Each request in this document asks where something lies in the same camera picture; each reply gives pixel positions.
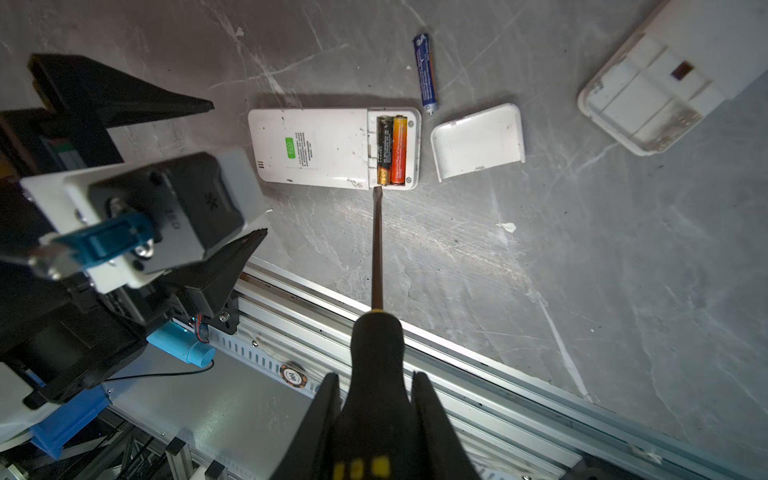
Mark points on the black handled screwdriver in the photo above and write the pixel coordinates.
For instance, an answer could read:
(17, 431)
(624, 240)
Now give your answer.
(375, 435)

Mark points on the blue plastic handle tool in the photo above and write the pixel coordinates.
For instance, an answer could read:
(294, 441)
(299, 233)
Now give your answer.
(182, 344)

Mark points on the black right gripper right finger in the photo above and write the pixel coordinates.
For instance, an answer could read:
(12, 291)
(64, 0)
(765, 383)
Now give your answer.
(444, 455)

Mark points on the blue AAA battery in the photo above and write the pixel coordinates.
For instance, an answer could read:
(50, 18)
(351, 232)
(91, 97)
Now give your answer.
(423, 57)

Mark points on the orange red AA battery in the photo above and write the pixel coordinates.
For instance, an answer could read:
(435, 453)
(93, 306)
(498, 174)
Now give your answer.
(399, 150)

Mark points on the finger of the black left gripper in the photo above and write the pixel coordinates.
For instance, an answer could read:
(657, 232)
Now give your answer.
(78, 86)

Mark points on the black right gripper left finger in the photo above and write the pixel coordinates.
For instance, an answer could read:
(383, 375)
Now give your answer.
(308, 455)

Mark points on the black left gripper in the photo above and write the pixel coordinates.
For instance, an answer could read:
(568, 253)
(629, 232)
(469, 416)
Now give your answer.
(63, 336)

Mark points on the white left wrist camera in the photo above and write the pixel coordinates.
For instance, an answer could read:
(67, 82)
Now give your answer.
(126, 225)

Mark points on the black gold AA battery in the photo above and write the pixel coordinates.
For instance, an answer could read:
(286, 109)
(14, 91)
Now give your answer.
(385, 132)

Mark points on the white air conditioner remote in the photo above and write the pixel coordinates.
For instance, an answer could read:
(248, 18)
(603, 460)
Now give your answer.
(676, 68)

